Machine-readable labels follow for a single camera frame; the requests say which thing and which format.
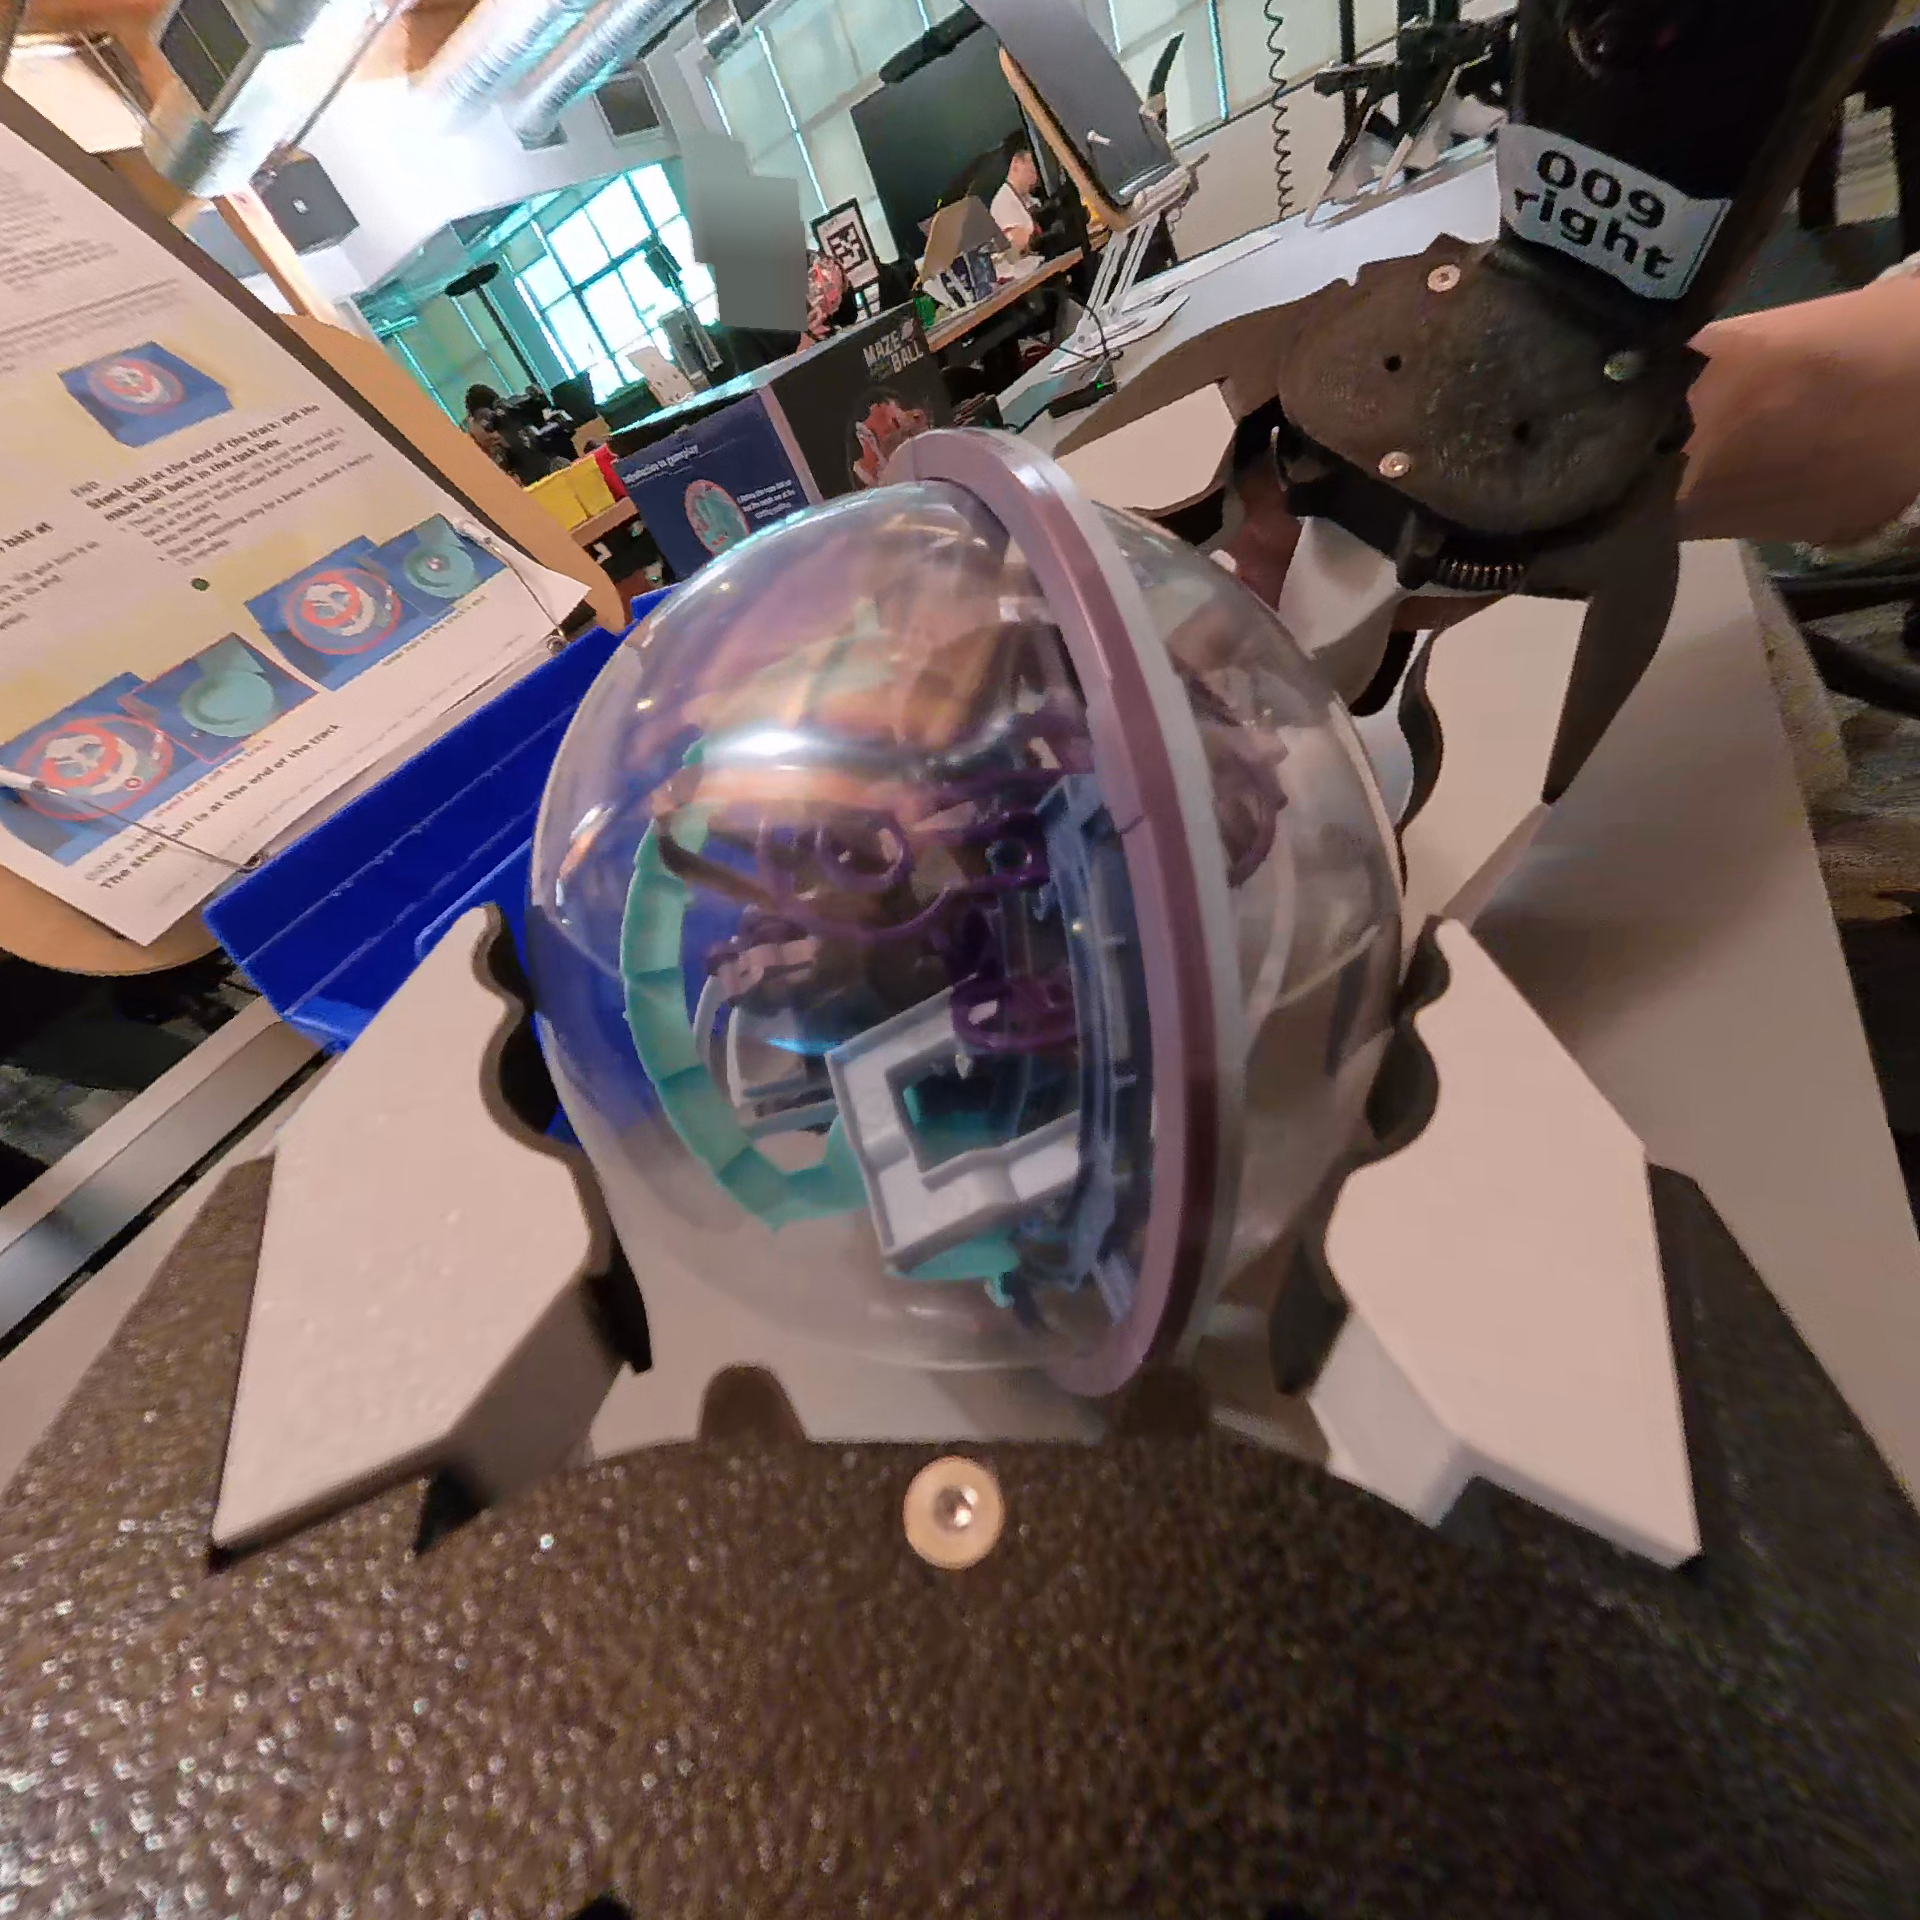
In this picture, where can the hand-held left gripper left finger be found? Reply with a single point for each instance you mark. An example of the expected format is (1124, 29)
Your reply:
(405, 1275)

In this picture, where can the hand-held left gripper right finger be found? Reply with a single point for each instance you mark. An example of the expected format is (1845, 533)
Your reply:
(1517, 1306)

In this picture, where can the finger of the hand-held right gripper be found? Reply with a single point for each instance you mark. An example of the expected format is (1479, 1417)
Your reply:
(1485, 721)
(1156, 441)

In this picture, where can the clear plastic maze ball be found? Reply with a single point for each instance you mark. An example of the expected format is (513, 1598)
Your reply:
(931, 931)

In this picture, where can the black maze ball box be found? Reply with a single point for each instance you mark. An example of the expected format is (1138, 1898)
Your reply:
(862, 405)

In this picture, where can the person's right hand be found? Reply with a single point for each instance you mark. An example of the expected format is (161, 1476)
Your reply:
(1815, 420)

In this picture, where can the wooden tablet stand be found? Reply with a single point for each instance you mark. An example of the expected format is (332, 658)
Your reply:
(1095, 106)

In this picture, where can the black and white tag board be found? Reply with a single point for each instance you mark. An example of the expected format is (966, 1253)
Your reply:
(845, 240)

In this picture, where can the large black monitor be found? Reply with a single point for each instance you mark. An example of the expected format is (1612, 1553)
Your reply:
(938, 134)

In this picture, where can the blue plastic bin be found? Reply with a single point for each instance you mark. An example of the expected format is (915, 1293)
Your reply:
(389, 856)

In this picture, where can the dark blue printed leaflet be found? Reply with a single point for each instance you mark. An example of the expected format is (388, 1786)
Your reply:
(721, 486)

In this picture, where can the yellow storage bin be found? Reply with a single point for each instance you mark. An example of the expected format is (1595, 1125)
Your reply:
(571, 491)

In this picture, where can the wooden sheet stand board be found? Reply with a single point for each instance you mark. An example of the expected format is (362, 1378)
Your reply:
(389, 405)

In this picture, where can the printed instruction sheet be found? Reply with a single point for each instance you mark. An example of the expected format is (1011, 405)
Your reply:
(196, 524)

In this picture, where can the black hanging speaker box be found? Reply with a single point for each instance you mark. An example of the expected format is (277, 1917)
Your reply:
(307, 197)

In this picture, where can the silver ceiling air duct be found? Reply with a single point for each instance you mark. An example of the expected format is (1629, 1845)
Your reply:
(587, 67)

